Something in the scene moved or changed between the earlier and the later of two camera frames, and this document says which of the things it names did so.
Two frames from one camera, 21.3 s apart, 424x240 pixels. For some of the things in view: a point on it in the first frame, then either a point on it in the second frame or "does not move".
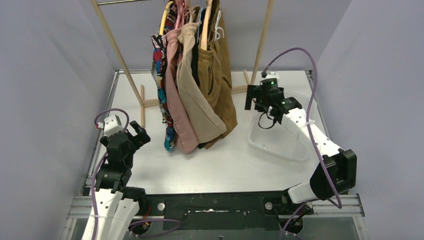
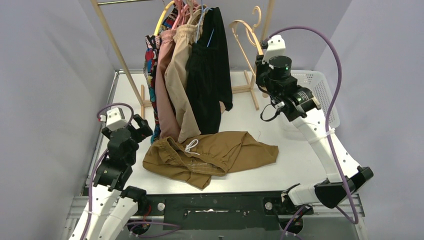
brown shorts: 214,73 -> 199,158
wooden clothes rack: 140,89 does not move
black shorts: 195,58 -> 208,61
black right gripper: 256,92 -> 261,66
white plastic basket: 280,140 -> 317,83
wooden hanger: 204,37 -> 251,35
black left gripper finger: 136,125 -> 141,123
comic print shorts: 158,65 -> 151,45
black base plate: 216,211 does not move
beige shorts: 205,121 -> 176,73
